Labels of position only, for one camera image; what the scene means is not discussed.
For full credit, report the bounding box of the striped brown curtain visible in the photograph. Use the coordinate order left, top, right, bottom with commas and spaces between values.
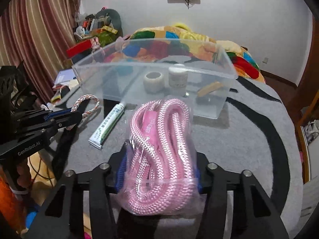
1, 0, 80, 103

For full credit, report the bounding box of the pink plush rabbit toy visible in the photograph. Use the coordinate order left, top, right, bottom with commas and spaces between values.
90, 37, 100, 52

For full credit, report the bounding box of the white tape roll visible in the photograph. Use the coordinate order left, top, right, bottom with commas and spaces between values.
143, 71, 165, 93

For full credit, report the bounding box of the colourful patchwork quilt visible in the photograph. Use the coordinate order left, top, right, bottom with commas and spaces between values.
101, 26, 266, 83

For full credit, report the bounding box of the blue white book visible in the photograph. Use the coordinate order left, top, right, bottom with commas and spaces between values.
54, 69, 76, 85

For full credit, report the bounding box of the green white ointment tube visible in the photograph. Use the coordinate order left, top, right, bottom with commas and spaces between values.
88, 102, 126, 150

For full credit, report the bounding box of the yellow pillow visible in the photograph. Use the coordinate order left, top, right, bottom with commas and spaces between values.
173, 23, 192, 32

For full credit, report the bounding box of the white pill bottle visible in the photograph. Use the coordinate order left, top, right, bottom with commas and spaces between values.
168, 63, 188, 97

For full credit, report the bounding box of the pink white braided cord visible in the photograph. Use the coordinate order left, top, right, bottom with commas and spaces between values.
65, 93, 101, 131

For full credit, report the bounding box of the wooden clip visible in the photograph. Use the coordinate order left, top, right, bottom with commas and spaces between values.
197, 81, 223, 97

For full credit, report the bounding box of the red box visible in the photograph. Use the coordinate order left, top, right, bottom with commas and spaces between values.
66, 39, 93, 58

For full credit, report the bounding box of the clear plastic storage box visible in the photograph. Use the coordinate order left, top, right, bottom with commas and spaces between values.
73, 38, 238, 119

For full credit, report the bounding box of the pink rope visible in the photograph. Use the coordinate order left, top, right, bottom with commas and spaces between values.
117, 97, 204, 216

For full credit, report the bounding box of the grey black blanket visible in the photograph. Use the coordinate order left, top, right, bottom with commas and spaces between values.
65, 77, 303, 237

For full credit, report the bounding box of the left hand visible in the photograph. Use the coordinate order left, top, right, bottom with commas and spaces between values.
17, 159, 32, 189

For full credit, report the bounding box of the dark green chair back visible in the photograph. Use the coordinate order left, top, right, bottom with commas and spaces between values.
95, 9, 123, 37

